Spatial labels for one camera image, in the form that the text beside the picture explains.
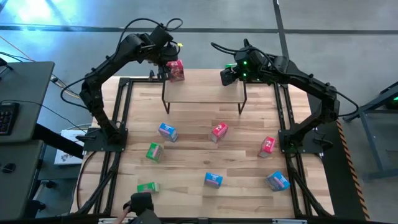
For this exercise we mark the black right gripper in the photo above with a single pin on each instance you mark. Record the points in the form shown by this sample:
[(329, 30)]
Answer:
[(250, 67)]

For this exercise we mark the grey desk top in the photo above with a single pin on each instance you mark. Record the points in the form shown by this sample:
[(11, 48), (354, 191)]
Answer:
[(18, 186), (28, 87)]

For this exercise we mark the black round knob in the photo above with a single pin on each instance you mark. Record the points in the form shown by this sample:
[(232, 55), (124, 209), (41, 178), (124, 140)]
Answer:
[(8, 168)]

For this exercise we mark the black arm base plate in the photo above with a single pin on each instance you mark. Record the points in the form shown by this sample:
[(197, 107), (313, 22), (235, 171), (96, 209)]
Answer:
[(93, 144), (311, 148)]

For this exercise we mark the dark metal stand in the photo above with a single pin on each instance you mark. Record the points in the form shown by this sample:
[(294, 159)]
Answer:
[(385, 173)]

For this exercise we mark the silver metal bracket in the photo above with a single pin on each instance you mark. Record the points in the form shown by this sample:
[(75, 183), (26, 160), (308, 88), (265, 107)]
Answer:
[(107, 220), (289, 221)]

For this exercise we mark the wooden shelf black metal legs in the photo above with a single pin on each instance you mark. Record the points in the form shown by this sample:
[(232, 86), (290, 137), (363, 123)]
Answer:
[(202, 90)]

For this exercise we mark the person's hand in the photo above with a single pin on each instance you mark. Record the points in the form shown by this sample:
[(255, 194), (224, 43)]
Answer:
[(120, 216)]

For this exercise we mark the black metal beam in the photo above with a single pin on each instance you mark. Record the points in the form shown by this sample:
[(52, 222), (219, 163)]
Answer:
[(59, 143)]

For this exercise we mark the black mat striped edge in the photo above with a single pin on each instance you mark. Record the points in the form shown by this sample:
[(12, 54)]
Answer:
[(339, 186)]

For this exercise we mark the red Froot Loops cereal box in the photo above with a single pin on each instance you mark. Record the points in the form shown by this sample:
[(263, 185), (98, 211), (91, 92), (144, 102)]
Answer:
[(219, 130), (176, 71), (267, 145)]

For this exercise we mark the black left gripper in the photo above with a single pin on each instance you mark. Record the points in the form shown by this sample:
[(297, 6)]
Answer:
[(168, 54)]

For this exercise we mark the black keyboard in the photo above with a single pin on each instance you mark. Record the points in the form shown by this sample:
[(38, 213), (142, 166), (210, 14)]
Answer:
[(7, 118)]

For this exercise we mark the white box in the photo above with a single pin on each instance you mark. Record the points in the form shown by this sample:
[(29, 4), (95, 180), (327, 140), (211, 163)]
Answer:
[(66, 155)]

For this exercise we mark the green Apple Jacks cereal box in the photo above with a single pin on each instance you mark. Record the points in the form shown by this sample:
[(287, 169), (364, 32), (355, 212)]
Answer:
[(230, 65), (154, 151), (147, 187)]

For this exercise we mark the black device green light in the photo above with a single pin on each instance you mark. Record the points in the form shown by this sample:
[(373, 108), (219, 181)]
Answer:
[(395, 99)]

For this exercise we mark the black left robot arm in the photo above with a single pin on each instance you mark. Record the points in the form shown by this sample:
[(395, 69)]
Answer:
[(94, 102)]

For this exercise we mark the black aluminium table frame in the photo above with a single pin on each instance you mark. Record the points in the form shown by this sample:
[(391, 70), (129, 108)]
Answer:
[(140, 80)]

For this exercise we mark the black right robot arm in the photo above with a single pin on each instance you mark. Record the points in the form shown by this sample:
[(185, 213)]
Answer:
[(311, 83)]

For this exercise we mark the black table clamp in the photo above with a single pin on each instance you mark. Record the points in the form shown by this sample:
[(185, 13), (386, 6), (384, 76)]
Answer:
[(151, 75)]

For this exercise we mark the blue Rice Krispies cereal box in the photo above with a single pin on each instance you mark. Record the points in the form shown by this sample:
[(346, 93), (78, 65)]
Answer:
[(277, 181), (213, 180), (168, 131)]

